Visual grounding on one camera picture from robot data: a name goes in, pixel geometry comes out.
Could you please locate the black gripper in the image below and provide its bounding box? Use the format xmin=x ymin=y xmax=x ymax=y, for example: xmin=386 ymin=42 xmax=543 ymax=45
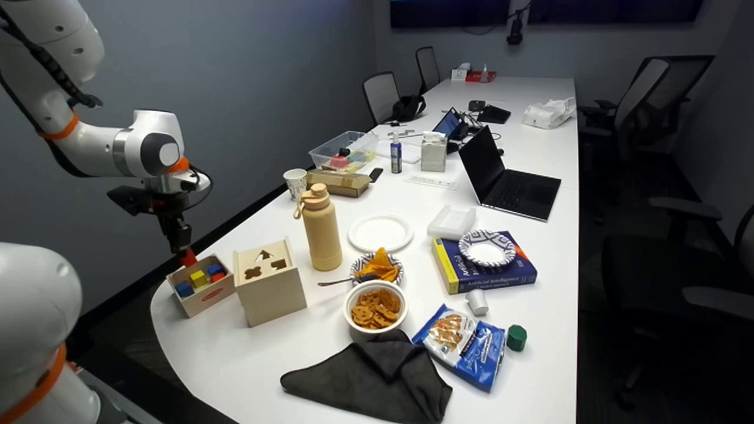
xmin=109 ymin=173 xmax=213 ymax=254

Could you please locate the orange cube block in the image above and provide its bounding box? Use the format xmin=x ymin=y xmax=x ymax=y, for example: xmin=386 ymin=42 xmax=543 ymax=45
xmin=179 ymin=249 xmax=198 ymax=268

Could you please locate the blue cube block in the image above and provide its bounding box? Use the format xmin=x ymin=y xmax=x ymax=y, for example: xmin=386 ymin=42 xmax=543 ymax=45
xmin=174 ymin=281 xmax=195 ymax=296

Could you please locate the wooden shape sorter cube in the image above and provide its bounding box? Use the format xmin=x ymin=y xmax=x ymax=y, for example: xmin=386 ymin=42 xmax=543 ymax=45
xmin=234 ymin=241 xmax=306 ymax=327

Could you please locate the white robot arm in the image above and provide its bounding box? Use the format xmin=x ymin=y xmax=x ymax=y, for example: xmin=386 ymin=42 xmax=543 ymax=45
xmin=0 ymin=0 xmax=213 ymax=254

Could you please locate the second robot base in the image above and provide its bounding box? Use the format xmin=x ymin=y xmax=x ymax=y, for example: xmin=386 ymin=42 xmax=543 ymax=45
xmin=0 ymin=242 xmax=116 ymax=424

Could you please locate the yellow cube block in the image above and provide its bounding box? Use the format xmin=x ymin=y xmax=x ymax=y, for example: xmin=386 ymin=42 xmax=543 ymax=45
xmin=189 ymin=270 xmax=211 ymax=288

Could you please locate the wooden tray of blocks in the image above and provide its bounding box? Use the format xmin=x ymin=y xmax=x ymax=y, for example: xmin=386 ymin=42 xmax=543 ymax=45
xmin=167 ymin=256 xmax=234 ymax=319

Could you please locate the paper cup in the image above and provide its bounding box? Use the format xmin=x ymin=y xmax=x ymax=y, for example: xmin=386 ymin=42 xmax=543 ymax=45
xmin=282 ymin=167 xmax=308 ymax=200

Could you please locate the beige water bottle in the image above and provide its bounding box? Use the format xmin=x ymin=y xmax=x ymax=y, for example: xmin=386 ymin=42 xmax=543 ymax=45
xmin=295 ymin=184 xmax=343 ymax=270

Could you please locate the wooden block bundle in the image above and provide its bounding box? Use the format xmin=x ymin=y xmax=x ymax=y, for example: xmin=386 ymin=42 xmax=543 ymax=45
xmin=308 ymin=169 xmax=372 ymax=197

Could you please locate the clear plastic storage bin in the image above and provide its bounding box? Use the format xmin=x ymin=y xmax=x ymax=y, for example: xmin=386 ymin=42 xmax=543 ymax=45
xmin=308 ymin=129 xmax=378 ymax=175

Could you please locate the metal spoon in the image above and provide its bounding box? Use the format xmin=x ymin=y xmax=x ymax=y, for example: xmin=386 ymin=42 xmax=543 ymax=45
xmin=318 ymin=274 xmax=378 ymax=288

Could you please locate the small plate with chips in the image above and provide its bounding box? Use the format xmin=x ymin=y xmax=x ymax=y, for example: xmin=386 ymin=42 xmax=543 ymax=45
xmin=353 ymin=247 xmax=403 ymax=282

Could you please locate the white empty plate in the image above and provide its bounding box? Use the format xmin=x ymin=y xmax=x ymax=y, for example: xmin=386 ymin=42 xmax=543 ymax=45
xmin=348 ymin=215 xmax=412 ymax=253

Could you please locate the white bowl of chips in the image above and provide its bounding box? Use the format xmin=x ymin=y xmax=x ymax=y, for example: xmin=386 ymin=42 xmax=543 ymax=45
xmin=345 ymin=281 xmax=408 ymax=335

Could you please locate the blue can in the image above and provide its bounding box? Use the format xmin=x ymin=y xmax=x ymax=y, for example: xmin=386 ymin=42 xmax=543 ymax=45
xmin=388 ymin=142 xmax=403 ymax=175

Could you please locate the grey office chair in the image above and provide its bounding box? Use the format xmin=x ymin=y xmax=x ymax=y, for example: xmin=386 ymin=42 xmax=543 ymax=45
xmin=363 ymin=71 xmax=399 ymax=123

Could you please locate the dark grey cloth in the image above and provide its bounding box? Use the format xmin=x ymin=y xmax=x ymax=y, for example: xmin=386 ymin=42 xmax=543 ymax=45
xmin=280 ymin=329 xmax=453 ymax=424

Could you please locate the black bag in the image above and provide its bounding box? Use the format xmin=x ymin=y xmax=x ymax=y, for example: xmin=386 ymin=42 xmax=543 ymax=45
xmin=393 ymin=94 xmax=427 ymax=123

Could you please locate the white tissue box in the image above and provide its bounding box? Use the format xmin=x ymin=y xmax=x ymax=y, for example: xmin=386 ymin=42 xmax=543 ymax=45
xmin=419 ymin=131 xmax=446 ymax=173

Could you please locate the blue and yellow book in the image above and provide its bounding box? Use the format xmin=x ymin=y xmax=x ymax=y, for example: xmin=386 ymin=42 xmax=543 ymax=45
xmin=432 ymin=230 xmax=538 ymax=295

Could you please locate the tablet with blue screen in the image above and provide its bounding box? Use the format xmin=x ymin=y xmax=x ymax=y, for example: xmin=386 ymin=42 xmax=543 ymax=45
xmin=436 ymin=109 xmax=469 ymax=142

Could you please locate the small white cup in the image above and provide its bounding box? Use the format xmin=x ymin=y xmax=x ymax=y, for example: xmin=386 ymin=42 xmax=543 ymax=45
xmin=466 ymin=289 xmax=489 ymax=315

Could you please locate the blue patterned paper plate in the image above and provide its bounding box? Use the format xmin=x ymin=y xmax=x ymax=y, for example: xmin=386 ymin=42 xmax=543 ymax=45
xmin=460 ymin=230 xmax=517 ymax=267

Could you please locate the blue snack bag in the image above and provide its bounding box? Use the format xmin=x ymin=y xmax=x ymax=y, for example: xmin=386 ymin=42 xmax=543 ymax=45
xmin=412 ymin=303 xmax=507 ymax=394

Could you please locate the black laptop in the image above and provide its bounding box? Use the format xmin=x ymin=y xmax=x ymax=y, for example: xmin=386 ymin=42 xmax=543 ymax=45
xmin=460 ymin=127 xmax=560 ymax=220

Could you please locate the green bottle cap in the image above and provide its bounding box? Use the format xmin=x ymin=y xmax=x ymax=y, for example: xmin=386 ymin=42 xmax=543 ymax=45
xmin=507 ymin=325 xmax=527 ymax=352

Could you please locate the white crumpled cloth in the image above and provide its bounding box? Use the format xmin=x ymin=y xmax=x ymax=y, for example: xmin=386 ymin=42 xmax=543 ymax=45
xmin=523 ymin=97 xmax=578 ymax=129

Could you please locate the black office chair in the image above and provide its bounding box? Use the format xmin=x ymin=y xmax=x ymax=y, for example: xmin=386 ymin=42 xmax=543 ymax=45
xmin=581 ymin=54 xmax=715 ymax=150

